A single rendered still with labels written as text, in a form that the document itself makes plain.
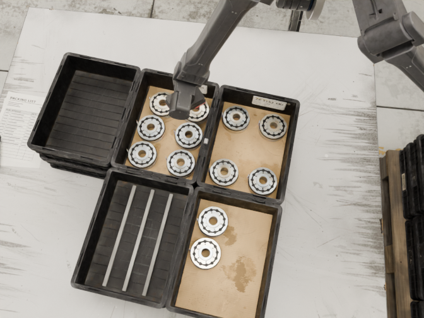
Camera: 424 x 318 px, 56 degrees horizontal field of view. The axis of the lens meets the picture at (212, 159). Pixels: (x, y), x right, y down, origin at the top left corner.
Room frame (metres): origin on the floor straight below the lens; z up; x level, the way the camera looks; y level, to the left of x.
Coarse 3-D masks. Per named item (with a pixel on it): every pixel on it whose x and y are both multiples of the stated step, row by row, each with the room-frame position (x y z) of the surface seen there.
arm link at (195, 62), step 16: (224, 0) 0.55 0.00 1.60; (240, 0) 0.52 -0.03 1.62; (256, 0) 0.53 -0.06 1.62; (272, 0) 0.53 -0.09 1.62; (224, 16) 0.53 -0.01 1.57; (240, 16) 0.53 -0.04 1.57; (208, 32) 0.54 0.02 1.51; (224, 32) 0.53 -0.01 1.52; (192, 48) 0.57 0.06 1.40; (208, 48) 0.53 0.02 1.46; (192, 64) 0.54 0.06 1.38; (208, 64) 0.54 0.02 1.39; (192, 80) 0.54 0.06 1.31
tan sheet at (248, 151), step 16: (256, 112) 0.70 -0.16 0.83; (272, 112) 0.71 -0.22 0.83; (224, 128) 0.63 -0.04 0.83; (256, 128) 0.64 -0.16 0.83; (272, 128) 0.64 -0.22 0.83; (224, 144) 0.56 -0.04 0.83; (240, 144) 0.56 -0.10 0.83; (256, 144) 0.57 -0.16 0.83; (272, 144) 0.57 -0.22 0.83; (240, 160) 0.50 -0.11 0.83; (256, 160) 0.51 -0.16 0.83; (272, 160) 0.51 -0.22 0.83; (208, 176) 0.43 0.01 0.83; (240, 176) 0.44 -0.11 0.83
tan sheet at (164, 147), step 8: (152, 88) 0.78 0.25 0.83; (160, 88) 0.78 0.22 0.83; (152, 96) 0.74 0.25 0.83; (144, 104) 0.71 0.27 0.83; (208, 104) 0.72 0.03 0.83; (144, 112) 0.67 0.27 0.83; (168, 120) 0.65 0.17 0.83; (176, 120) 0.65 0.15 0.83; (184, 120) 0.65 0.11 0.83; (136, 128) 0.60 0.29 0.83; (152, 128) 0.61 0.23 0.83; (168, 128) 0.61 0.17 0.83; (176, 128) 0.61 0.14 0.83; (136, 136) 0.57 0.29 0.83; (168, 136) 0.58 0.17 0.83; (160, 144) 0.54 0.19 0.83; (168, 144) 0.55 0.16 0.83; (176, 144) 0.55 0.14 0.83; (160, 152) 0.51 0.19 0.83; (168, 152) 0.52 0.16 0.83; (192, 152) 0.52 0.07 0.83; (128, 160) 0.47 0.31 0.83; (160, 160) 0.48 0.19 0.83; (152, 168) 0.45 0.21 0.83; (160, 168) 0.45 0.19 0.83; (192, 176) 0.43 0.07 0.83
